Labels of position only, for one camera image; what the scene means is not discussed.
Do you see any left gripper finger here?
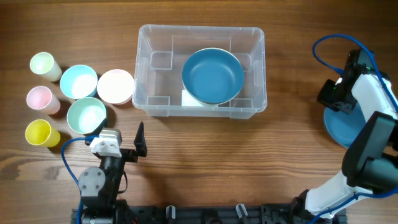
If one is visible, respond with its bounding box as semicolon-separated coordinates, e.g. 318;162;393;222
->
98;118;108;131
134;121;147;157

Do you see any mint green plastic bowl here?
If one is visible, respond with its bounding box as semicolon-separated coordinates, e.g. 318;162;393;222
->
67;97;107;135

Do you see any dark blue plate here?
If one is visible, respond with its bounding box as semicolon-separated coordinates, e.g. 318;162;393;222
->
323;103;366;148
182;47;245;106

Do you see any pink plastic bowl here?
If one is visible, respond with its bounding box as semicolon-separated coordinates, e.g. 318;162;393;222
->
97;69;135;105

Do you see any cream plate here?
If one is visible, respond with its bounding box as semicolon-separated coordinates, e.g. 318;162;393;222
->
182;47;245;108

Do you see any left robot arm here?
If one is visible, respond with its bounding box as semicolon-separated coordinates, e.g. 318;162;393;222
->
74;123;147;224

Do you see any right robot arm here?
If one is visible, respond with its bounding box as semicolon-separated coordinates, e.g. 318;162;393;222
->
287;49;397;223

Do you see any clear plastic storage container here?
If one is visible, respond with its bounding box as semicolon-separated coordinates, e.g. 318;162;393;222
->
132;24;267;119

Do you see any light blue plastic bowl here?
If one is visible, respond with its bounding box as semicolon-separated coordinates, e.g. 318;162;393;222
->
60;65;98;100

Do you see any yellow plastic cup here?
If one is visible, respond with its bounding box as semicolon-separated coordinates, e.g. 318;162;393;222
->
25;119;60;147

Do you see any pink plastic cup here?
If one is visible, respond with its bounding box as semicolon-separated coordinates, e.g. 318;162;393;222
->
26;86;61;114

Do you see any pale green plastic cup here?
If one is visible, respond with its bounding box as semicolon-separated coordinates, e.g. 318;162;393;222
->
29;52;62;82

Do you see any left blue cable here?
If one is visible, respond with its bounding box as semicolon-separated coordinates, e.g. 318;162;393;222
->
60;134;100;224

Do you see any blue cable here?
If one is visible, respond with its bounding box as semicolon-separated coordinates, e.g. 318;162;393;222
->
307;33;398;224
60;134;100;224

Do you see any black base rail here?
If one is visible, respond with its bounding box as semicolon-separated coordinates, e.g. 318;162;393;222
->
70;203;348;224

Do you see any right blue cable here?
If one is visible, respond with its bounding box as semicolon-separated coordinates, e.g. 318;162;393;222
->
307;33;398;224

